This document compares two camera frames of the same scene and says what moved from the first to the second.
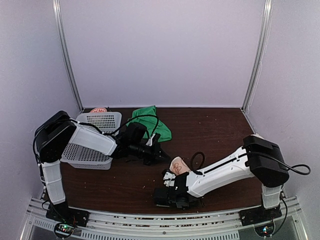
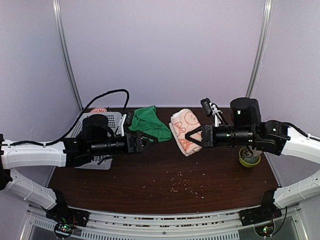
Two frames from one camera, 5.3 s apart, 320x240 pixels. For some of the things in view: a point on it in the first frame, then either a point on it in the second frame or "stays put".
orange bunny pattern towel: (178, 166) to (182, 122)
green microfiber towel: (163, 131) stays put
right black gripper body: (191, 204) to (209, 127)
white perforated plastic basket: (108, 123) stays put
